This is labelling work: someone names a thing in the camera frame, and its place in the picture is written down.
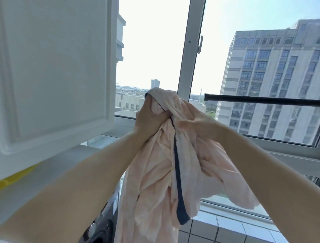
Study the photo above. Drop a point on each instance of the person's right hand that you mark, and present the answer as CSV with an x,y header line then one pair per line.
x,y
202,126

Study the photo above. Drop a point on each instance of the person's left hand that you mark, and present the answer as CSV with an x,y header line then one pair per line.
x,y
146,122

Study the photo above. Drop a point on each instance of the person's left thumb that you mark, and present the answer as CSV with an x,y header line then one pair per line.
x,y
163,115

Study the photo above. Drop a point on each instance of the person's right thumb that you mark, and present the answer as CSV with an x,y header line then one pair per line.
x,y
186,125

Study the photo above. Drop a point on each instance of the pink garment with navy trim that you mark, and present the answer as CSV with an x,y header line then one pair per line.
x,y
155,175

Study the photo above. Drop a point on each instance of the person's left forearm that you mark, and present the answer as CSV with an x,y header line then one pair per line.
x,y
70,187

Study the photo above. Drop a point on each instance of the person's right forearm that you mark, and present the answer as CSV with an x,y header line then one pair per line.
x,y
270,185

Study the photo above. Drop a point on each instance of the distant grey tower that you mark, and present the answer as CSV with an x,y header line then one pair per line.
x,y
155,84

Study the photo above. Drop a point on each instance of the low white building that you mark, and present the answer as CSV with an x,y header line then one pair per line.
x,y
130,101

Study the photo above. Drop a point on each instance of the black clothes rod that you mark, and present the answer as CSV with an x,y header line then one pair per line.
x,y
262,100

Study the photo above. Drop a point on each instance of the grey high-rise building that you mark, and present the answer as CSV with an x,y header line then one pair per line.
x,y
270,82

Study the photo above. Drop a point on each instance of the white cabinet door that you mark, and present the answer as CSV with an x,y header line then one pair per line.
x,y
55,70

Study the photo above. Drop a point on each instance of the dark washing machine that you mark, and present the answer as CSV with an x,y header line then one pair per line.
x,y
105,225

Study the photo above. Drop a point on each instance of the yellow object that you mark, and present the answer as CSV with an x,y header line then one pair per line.
x,y
15,179

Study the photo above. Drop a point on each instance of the white window frame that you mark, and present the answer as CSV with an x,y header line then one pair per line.
x,y
188,57

